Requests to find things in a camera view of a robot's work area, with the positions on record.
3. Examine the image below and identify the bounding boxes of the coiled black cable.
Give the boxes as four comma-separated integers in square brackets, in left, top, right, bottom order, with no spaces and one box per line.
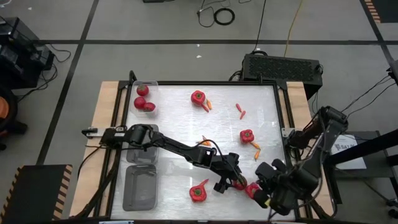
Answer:
[213,7,236,26]

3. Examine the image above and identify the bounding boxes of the black metal beam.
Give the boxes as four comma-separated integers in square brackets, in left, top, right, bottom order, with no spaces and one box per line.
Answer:
[325,129,398,167]

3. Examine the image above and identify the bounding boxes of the black mat with striped edge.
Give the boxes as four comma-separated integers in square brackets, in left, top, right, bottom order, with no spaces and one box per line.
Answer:
[0,164,74,224]
[363,0,398,24]

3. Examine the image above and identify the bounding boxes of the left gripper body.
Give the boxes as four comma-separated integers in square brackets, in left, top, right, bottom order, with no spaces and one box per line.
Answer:
[214,152,245,181]

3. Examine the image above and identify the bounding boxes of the yellow cable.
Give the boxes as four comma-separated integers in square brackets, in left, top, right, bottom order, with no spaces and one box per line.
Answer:
[283,0,304,58]

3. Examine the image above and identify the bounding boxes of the clear plastic container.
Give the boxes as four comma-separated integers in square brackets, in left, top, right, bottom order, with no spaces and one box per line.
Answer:
[131,80,160,118]

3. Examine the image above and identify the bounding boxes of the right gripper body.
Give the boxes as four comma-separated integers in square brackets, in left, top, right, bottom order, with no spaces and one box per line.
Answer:
[255,159,285,189]

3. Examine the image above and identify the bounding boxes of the black perforated computer case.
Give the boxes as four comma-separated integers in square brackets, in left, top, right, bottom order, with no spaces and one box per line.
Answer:
[241,53,323,100]

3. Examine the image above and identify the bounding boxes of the wooden table board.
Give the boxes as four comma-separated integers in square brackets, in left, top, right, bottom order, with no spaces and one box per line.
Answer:
[68,80,335,218]

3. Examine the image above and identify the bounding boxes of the black equipment rack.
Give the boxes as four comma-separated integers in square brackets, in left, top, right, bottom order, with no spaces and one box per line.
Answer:
[0,17,56,90]

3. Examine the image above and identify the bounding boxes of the white printed sign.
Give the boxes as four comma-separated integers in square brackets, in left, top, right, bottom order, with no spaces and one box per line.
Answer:
[329,133,368,171]

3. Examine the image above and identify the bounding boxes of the long black cable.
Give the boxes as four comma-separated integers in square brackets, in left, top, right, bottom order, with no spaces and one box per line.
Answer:
[251,0,267,54]

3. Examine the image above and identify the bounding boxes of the black metal table frame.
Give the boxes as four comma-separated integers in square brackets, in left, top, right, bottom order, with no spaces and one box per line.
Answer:
[105,70,313,220]

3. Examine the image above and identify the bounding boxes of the grey translucent plastic tray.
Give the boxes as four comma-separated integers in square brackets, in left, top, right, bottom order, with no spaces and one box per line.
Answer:
[126,123,160,165]
[122,164,159,212]

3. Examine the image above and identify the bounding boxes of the orange and black stool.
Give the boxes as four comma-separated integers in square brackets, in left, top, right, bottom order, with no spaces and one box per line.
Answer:
[0,85,29,152]

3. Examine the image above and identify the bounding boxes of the red bell pepper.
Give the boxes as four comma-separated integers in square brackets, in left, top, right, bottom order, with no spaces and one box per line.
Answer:
[239,129,255,144]
[188,185,208,203]
[190,90,206,107]
[244,182,262,200]

